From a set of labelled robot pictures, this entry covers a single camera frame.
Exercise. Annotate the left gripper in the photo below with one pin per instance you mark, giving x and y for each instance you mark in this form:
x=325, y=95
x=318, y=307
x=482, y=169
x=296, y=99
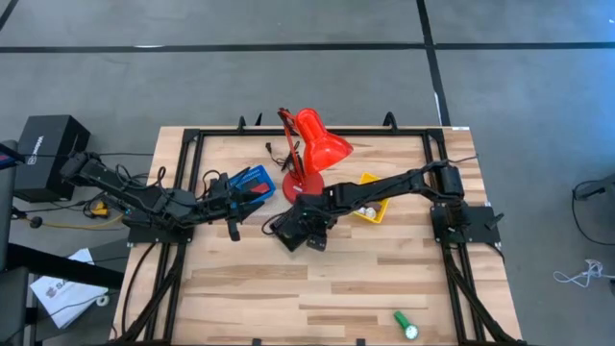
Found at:
x=221, y=204

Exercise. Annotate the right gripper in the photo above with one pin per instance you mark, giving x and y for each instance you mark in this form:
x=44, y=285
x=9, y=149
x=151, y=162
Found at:
x=312, y=211

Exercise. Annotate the red plastic case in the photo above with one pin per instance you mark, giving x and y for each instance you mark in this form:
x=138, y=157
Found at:
x=262, y=188

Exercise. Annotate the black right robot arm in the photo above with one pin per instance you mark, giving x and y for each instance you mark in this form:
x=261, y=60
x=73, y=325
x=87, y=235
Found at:
x=399, y=185

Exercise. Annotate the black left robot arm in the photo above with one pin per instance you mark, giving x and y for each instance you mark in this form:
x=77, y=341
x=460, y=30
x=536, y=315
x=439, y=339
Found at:
x=144, y=202

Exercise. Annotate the black plastic basket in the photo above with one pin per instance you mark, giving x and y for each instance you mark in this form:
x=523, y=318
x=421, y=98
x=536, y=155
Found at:
x=288, y=244

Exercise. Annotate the blue plastic basket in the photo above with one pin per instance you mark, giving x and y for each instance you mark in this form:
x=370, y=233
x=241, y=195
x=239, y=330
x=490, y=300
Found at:
x=250, y=175

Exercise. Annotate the yellow plastic basket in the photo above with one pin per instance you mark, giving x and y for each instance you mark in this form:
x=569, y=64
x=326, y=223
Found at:
x=379, y=217

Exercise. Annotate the red desk lamp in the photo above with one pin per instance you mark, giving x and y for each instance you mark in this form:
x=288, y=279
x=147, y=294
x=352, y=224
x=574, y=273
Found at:
x=317, y=144

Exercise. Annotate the green flashlight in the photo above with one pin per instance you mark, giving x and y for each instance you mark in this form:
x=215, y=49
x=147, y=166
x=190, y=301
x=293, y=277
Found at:
x=406, y=326

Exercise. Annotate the yellow tool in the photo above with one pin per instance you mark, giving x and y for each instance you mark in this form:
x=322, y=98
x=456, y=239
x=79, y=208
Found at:
x=99, y=210

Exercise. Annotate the white tape roll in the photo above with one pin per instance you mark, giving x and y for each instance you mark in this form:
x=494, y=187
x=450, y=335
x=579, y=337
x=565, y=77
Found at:
x=102, y=300

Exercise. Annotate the black metal stand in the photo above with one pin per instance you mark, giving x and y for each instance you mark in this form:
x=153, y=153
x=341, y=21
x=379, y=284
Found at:
x=57, y=266

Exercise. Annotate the white papers on floor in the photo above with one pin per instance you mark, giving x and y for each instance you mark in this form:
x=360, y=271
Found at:
x=67, y=293

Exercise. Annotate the black cardboard box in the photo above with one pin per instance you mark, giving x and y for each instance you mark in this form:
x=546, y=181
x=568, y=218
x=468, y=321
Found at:
x=50, y=156

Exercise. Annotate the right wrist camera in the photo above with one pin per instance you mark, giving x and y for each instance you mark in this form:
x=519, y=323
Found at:
x=317, y=241

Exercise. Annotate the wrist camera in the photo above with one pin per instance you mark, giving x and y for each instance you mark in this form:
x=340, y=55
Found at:
x=234, y=230
x=317, y=241

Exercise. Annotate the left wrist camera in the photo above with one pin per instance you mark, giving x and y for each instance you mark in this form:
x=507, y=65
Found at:
x=234, y=230

